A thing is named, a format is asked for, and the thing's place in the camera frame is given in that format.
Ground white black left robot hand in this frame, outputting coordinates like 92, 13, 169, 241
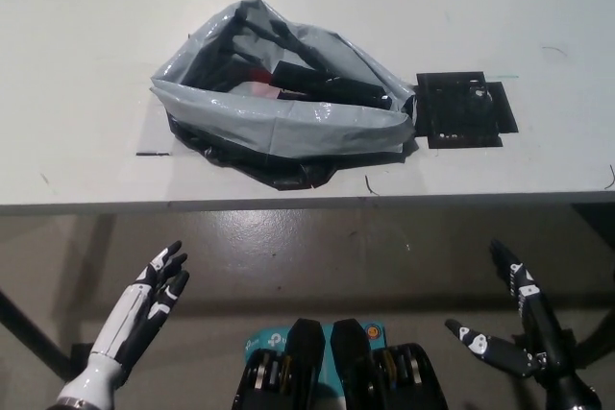
88, 239, 192, 376

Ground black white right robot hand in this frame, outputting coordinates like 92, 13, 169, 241
445, 238, 578, 380

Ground grey plastic bag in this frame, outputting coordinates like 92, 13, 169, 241
149, 0, 417, 193

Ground pink white item inside bag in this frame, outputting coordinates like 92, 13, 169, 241
234, 82, 283, 100

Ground black robot body teal top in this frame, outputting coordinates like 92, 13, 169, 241
234, 317, 451, 410

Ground black square tape marker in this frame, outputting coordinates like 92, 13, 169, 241
413, 71, 520, 151

